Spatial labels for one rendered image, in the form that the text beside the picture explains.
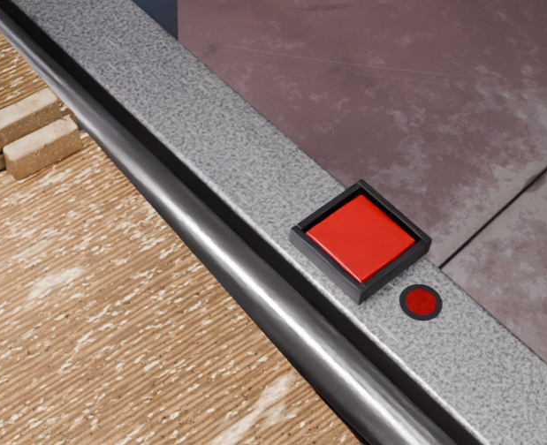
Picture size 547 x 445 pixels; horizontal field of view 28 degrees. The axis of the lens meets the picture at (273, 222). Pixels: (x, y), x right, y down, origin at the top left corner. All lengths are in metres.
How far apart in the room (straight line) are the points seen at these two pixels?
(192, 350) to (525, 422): 0.23
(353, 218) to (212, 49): 1.46
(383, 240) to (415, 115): 1.37
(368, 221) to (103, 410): 0.25
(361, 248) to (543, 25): 1.66
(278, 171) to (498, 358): 0.23
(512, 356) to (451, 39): 1.59
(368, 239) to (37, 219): 0.24
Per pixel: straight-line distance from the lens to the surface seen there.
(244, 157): 0.89
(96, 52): 0.97
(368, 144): 2.13
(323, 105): 2.18
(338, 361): 0.78
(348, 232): 0.83
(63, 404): 0.75
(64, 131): 0.85
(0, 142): 0.87
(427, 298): 0.83
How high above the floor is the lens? 1.60
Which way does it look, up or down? 53 degrees down
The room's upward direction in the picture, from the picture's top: 5 degrees clockwise
